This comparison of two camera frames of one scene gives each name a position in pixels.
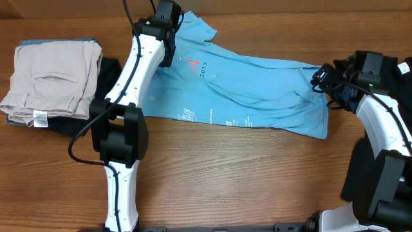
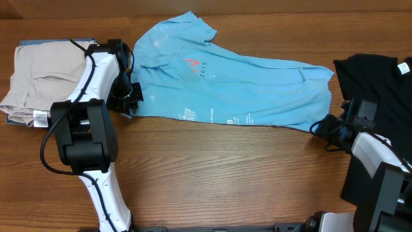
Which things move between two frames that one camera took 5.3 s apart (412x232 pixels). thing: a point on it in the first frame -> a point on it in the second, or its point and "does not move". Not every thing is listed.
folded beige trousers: (56, 78) does not move
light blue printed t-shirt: (210, 82) does not move
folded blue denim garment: (27, 42) does not move
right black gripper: (322, 76) -> (332, 129)
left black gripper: (168, 60) -> (123, 106)
